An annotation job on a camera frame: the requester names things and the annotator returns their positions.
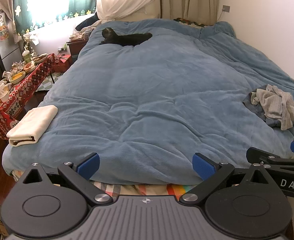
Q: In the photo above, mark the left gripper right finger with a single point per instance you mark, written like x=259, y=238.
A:
x=212, y=175

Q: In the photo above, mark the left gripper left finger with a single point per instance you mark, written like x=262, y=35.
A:
x=77, y=176

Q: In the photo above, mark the grey knit polo shirt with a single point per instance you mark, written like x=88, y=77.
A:
x=275, y=104

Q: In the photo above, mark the colourful plaid bed sheet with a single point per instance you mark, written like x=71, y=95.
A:
x=114, y=190

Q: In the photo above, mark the blue denim garment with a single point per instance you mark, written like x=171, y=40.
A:
x=257, y=104

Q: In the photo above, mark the folded cream towel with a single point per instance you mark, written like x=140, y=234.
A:
x=32, y=126

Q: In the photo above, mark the blue plush duvet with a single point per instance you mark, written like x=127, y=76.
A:
x=146, y=110

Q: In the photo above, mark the red patterned tablecloth table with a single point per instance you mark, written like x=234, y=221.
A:
x=21, y=93

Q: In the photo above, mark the red gift box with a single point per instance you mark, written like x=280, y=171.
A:
x=62, y=63

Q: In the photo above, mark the dark wooden nightstand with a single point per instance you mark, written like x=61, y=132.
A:
x=75, y=46

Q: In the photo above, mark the green drink cup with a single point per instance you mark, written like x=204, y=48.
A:
x=26, y=56

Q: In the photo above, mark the silver refrigerator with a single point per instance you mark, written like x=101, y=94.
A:
x=9, y=50

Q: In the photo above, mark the black cat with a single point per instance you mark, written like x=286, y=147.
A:
x=111, y=37

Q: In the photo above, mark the beige drape curtain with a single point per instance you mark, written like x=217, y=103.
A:
x=200, y=11

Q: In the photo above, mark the green window curtain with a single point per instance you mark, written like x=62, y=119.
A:
x=33, y=14

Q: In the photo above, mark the grey wall socket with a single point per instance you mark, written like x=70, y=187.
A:
x=226, y=8

